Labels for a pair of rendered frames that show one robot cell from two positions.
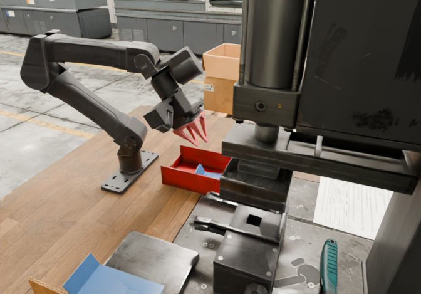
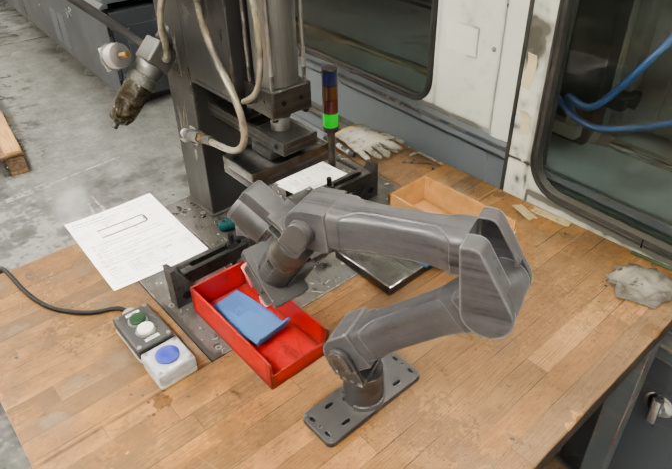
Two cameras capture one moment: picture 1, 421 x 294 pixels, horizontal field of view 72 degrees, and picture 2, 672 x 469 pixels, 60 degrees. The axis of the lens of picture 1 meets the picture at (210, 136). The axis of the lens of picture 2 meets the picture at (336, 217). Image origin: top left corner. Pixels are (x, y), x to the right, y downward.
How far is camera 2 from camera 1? 1.36 m
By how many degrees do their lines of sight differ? 111
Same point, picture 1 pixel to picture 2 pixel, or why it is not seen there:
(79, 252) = not seen: hidden behind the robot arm
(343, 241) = (205, 230)
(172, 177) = (314, 329)
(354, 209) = (154, 246)
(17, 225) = (527, 354)
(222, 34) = not seen: outside the picture
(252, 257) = not seen: hidden behind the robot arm
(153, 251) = (374, 263)
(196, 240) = (328, 271)
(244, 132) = (291, 133)
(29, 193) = (534, 410)
